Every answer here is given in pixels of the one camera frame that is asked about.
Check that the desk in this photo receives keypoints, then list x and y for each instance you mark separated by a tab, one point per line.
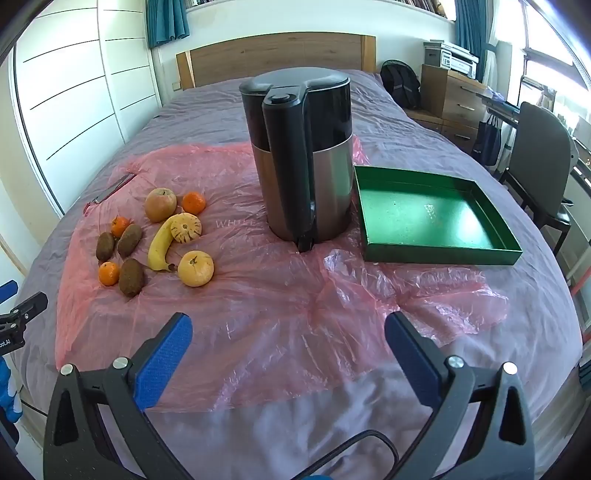
498	104

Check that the teal curtain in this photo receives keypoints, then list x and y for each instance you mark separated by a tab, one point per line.
471	27
168	21

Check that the wooden dresser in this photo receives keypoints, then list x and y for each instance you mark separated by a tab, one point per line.
450	106

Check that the pink plastic sheet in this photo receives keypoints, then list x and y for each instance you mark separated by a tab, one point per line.
258	300

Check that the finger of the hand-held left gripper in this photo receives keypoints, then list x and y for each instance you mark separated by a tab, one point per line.
8	289
30	306

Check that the white printer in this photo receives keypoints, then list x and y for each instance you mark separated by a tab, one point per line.
461	62

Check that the striped pepino melon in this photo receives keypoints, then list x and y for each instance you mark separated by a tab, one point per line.
187	227

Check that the dark blue bag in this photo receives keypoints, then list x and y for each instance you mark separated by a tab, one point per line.
487	141

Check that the yellow citrus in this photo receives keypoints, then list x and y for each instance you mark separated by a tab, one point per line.
196	268

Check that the wooden headboard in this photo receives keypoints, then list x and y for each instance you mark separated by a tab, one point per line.
277	53

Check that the banana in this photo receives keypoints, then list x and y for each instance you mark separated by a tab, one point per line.
157	251

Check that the grey chair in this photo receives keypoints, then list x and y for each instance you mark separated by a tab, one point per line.
540	147

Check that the white wardrobe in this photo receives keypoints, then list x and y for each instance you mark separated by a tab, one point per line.
83	92

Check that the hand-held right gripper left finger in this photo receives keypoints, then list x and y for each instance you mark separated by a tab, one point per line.
164	364

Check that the row of books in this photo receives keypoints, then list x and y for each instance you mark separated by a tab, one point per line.
429	4

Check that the person's left hand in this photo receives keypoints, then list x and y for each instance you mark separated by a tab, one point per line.
6	392

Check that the apple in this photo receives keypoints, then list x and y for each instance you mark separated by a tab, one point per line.
160	204

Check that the black backpack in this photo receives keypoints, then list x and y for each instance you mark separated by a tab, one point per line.
400	85

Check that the kiwi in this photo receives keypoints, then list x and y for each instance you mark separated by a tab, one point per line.
131	277
129	240
105	245

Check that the tangerine with stem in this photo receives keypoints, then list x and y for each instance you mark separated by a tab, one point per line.
120	226

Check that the black and steel kettle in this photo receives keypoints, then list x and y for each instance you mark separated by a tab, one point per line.
300	138

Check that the green tray box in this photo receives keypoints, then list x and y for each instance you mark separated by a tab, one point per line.
415	217

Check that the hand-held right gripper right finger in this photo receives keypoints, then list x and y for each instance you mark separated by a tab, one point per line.
413	364

